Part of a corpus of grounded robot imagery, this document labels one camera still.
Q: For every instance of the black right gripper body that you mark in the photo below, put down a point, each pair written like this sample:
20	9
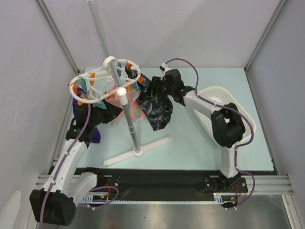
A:
155	86

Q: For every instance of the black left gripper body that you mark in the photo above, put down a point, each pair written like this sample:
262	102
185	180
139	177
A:
99	116

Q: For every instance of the dark patterned sock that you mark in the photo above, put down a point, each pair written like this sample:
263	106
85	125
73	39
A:
158	110

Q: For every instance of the white oval clip hanger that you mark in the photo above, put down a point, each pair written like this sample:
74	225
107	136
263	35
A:
105	81

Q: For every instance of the pink patterned sock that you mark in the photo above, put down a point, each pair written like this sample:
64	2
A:
136	112

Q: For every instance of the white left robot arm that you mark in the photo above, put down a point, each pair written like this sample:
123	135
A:
56	202

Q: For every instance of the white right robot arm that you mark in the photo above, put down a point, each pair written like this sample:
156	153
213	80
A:
227	125

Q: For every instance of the grey white hanger stand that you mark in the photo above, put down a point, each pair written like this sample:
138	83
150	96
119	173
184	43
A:
124	105

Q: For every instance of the purple sock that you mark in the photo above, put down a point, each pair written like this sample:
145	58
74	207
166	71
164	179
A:
97	136

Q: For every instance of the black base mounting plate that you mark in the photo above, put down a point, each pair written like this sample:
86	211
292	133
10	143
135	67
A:
166	185

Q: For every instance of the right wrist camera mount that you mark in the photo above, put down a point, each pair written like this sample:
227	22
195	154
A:
164	68

